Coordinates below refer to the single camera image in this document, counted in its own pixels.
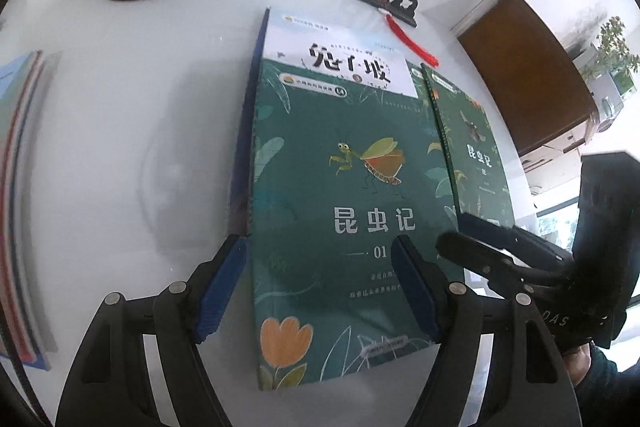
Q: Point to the white side cabinet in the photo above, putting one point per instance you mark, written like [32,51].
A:
[550,154]

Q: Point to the tall green plant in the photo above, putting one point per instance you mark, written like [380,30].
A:
[612,47]

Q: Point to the green book under stack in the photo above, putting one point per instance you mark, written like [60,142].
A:
[295,37]

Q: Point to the red tassel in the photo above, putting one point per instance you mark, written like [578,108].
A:
[410,42]

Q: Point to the green beetle cover book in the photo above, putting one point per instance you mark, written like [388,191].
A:
[475,142]

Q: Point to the green mantis cover book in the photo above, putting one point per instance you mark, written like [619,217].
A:
[320,187]

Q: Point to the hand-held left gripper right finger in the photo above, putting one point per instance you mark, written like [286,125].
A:
[415,292]

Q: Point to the person's right forearm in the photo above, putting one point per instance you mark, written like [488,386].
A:
[610,382]

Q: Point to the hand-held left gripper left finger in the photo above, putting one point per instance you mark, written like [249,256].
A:
[222,287]

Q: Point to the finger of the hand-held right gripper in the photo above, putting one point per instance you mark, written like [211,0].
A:
[465,249]
[482,227]

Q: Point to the stack of thin books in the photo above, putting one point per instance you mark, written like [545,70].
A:
[25,207]

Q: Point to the brown wooden cabinet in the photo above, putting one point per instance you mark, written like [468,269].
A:
[530,72]

